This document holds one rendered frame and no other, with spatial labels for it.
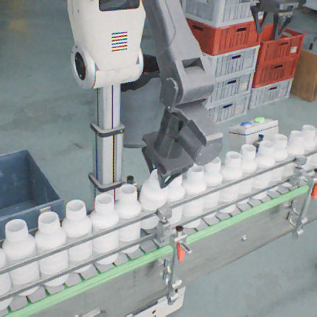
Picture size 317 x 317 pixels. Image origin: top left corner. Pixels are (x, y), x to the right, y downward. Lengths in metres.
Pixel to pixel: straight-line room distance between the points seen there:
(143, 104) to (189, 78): 2.35
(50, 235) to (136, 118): 2.31
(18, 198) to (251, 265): 1.38
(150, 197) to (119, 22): 0.67
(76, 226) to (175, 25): 0.43
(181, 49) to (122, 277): 0.52
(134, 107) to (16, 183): 1.67
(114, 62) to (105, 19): 0.15
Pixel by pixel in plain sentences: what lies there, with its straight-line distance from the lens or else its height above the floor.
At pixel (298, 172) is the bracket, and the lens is 1.18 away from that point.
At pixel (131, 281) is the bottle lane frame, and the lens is 0.98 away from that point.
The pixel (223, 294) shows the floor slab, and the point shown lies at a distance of 2.22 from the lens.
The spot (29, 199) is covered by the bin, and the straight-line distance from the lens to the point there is 1.55.
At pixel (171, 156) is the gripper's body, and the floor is 1.28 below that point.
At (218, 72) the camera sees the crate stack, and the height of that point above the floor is 0.51.
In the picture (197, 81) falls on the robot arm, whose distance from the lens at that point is 0.67.
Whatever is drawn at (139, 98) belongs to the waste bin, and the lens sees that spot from 2.97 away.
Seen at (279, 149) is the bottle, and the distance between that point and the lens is 1.14.
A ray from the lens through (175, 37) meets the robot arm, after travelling 0.68.
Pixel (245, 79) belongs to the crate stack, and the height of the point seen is 0.37.
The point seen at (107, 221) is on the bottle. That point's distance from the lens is 0.85.
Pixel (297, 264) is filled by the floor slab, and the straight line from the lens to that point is 2.49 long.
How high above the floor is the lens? 1.69
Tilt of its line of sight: 33 degrees down
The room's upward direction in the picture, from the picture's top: 4 degrees clockwise
